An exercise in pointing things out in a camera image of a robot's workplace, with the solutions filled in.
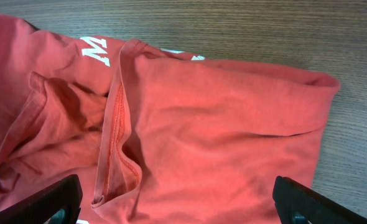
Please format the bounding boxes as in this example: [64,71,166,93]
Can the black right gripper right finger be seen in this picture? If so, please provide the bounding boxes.
[272,176,367,224]

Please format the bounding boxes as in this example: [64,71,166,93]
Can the red t-shirt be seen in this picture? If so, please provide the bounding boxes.
[0,15,340,223]

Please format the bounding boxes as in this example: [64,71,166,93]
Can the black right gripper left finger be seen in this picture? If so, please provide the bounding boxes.
[0,174,83,224]

